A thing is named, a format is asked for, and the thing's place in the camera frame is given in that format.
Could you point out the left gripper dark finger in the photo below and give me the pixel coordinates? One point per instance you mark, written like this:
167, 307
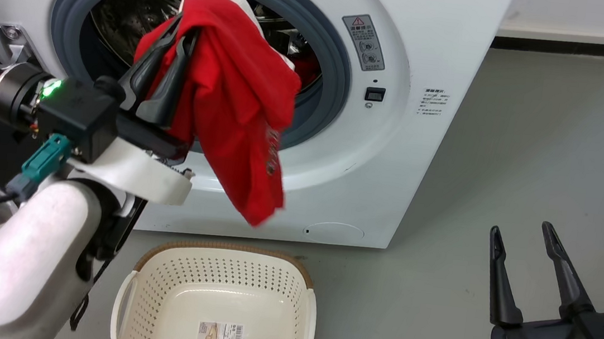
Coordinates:
167, 93
143, 74

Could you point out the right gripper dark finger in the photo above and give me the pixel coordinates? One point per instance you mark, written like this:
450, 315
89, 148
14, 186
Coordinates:
502, 291
566, 276

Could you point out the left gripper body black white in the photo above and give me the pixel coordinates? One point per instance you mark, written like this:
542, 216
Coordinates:
83, 113

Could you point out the red t-shirt with print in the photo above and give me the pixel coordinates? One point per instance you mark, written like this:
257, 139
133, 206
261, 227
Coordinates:
235, 106

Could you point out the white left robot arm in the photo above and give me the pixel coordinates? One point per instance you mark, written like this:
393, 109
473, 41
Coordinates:
22, 263

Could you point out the steel washing machine drum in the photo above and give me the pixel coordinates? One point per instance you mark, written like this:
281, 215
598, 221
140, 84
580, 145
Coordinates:
121, 16

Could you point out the white front-load washing machine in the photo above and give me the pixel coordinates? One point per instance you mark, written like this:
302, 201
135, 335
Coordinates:
426, 165

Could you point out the cream perforated laundry basket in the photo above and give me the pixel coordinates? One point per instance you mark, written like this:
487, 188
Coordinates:
182, 297

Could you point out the metal door hinge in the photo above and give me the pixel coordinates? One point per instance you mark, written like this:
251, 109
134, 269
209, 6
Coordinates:
12, 38

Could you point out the white garment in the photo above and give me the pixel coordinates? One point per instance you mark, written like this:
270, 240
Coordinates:
246, 9

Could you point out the red garment inside drum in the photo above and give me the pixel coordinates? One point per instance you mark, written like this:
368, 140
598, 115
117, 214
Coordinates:
308, 72

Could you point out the round drain filter cover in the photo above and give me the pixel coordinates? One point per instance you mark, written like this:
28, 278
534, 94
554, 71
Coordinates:
334, 233

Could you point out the grey rubber door gasket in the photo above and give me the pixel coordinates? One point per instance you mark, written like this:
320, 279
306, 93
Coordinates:
338, 44

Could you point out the small printed text label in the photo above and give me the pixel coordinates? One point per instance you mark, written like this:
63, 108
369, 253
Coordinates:
433, 103

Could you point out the grey warning sticker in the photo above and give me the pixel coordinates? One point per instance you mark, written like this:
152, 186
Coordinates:
364, 42

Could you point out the black door lock slot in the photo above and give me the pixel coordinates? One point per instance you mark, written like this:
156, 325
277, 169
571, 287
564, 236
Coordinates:
375, 94

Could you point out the white wall baseboard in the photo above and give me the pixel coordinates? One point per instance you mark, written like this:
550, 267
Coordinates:
574, 34

